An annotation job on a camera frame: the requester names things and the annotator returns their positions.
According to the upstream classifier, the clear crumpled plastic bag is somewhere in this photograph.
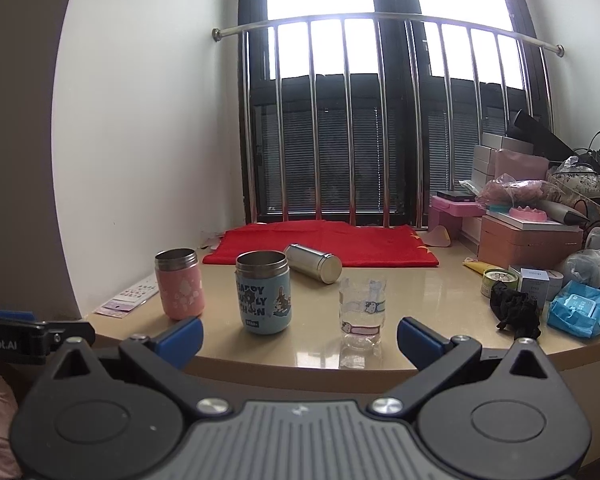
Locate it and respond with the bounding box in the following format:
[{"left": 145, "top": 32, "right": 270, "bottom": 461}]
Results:
[{"left": 562, "top": 247, "right": 600, "bottom": 288}]

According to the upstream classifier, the steel window railing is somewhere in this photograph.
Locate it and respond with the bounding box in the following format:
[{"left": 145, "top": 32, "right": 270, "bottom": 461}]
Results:
[{"left": 211, "top": 12, "right": 565, "bottom": 232}]

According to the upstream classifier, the black folded bag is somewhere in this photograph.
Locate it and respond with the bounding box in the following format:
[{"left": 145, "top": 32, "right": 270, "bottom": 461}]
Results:
[{"left": 505, "top": 109, "right": 588, "bottom": 161}]

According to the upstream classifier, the small white blue box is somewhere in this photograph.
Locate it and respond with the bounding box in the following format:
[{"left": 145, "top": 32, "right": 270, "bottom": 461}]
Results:
[{"left": 510, "top": 265, "right": 552, "bottom": 306}]

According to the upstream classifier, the red cloth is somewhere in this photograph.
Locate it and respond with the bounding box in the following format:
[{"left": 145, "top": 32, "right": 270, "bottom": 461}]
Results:
[{"left": 202, "top": 220, "right": 440, "bottom": 268}]

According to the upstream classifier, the yellow tube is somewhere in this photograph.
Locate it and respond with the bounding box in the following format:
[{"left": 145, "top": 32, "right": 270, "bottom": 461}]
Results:
[{"left": 462, "top": 257, "right": 498, "bottom": 276}]

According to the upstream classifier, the pink paper bag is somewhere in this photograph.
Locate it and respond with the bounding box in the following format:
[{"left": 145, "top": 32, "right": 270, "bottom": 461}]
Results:
[{"left": 495, "top": 149, "right": 551, "bottom": 181}]

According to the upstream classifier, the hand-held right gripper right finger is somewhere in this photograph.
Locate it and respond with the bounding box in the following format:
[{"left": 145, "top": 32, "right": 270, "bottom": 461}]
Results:
[{"left": 367, "top": 316, "right": 563, "bottom": 423}]

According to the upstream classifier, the round green tin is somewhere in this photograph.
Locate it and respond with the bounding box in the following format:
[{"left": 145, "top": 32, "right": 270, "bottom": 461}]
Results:
[{"left": 481, "top": 268, "right": 520, "bottom": 299}]

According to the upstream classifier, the blue cartoon steel cup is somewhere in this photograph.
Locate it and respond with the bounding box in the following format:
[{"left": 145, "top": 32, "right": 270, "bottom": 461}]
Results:
[{"left": 235, "top": 251, "right": 292, "bottom": 335}]

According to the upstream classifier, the plain steel cup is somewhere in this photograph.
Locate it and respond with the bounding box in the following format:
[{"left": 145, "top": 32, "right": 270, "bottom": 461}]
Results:
[{"left": 283, "top": 243, "right": 343, "bottom": 285}]

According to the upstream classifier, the clear printed plastic cup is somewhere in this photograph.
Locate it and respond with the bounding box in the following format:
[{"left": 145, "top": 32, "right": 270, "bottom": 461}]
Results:
[{"left": 338, "top": 276, "right": 388, "bottom": 351}]

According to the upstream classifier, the stack of white boxes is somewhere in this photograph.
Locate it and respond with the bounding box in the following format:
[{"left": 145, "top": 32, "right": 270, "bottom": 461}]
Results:
[{"left": 471, "top": 131, "right": 533, "bottom": 186}]

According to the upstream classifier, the blue plastic packet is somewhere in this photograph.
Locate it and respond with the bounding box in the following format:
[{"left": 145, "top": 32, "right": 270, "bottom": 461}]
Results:
[{"left": 546, "top": 280, "right": 600, "bottom": 340}]

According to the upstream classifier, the floral fabric bag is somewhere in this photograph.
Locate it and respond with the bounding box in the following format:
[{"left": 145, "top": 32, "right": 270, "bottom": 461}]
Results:
[{"left": 547, "top": 157, "right": 600, "bottom": 211}]

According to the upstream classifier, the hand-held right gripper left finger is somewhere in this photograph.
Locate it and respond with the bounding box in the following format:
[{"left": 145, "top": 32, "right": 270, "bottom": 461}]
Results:
[{"left": 40, "top": 316, "right": 233, "bottom": 417}]

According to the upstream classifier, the grey hair dryer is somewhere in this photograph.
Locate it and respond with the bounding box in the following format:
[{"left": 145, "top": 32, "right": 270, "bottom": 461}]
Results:
[{"left": 535, "top": 199, "right": 591, "bottom": 225}]

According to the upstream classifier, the pink filled plastic bag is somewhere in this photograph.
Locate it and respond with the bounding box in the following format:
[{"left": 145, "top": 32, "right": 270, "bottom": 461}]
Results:
[{"left": 476, "top": 173, "right": 556, "bottom": 208}]

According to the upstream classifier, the pink crown-shaped tray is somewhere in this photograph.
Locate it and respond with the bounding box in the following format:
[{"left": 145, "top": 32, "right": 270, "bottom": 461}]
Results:
[{"left": 509, "top": 205, "right": 548, "bottom": 223}]

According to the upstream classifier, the flat white box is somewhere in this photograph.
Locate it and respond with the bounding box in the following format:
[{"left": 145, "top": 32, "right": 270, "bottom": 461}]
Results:
[{"left": 486, "top": 209, "right": 583, "bottom": 233}]

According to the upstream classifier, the large pink box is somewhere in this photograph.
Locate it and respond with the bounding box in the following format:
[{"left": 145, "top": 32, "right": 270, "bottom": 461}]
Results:
[{"left": 477, "top": 214, "right": 585, "bottom": 272}]

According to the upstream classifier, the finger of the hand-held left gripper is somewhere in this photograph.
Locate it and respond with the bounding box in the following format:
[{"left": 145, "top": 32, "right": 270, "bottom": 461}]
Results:
[{"left": 44, "top": 320, "right": 96, "bottom": 349}]

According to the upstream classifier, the sticker sheet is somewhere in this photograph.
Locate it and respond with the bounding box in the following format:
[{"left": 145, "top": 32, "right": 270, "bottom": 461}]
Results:
[{"left": 96, "top": 274, "right": 161, "bottom": 318}]

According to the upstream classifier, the black fabric scrunchie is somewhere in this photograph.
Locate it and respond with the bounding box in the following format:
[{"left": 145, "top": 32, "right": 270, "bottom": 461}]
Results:
[{"left": 489, "top": 281, "right": 543, "bottom": 342}]

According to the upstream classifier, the pink small stand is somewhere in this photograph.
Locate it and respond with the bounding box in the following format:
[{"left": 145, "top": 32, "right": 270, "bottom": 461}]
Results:
[{"left": 428, "top": 195, "right": 486, "bottom": 233}]

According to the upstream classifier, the pink steel cup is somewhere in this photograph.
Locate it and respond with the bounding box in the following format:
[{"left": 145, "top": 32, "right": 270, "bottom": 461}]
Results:
[{"left": 154, "top": 247, "right": 206, "bottom": 321}]

